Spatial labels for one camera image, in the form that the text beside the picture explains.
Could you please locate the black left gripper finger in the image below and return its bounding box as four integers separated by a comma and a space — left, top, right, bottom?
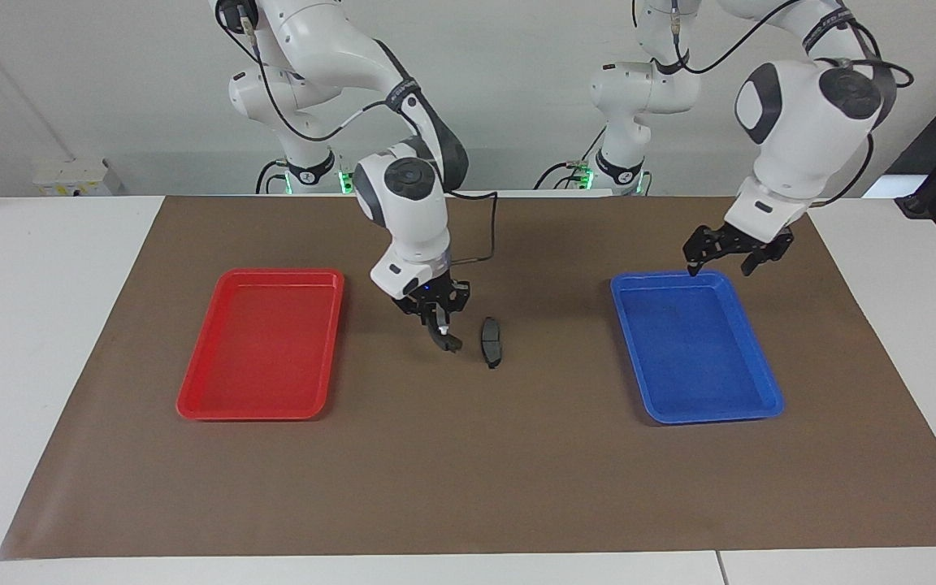
682, 231, 711, 278
741, 240, 791, 278

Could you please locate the dark brake pad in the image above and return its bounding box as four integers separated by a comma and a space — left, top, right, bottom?
480, 317, 503, 370

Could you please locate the blue plastic tray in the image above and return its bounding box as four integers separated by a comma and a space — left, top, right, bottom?
609, 271, 785, 425

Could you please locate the brown table mat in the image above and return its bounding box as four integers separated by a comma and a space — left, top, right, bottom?
0, 193, 936, 561

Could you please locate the red plastic tray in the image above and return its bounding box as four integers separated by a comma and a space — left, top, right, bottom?
176, 268, 345, 422

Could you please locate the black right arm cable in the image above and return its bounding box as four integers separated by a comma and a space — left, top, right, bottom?
220, 0, 499, 265

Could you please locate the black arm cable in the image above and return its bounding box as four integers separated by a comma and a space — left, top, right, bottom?
220, 0, 499, 265
633, 0, 916, 204

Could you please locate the black base cable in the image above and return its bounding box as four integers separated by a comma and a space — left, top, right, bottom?
535, 128, 605, 193
255, 158, 290, 195

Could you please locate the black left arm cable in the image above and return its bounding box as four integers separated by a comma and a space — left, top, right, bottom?
633, 0, 916, 204

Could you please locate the white wall socket box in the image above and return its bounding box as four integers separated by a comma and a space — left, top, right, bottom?
33, 158, 121, 197

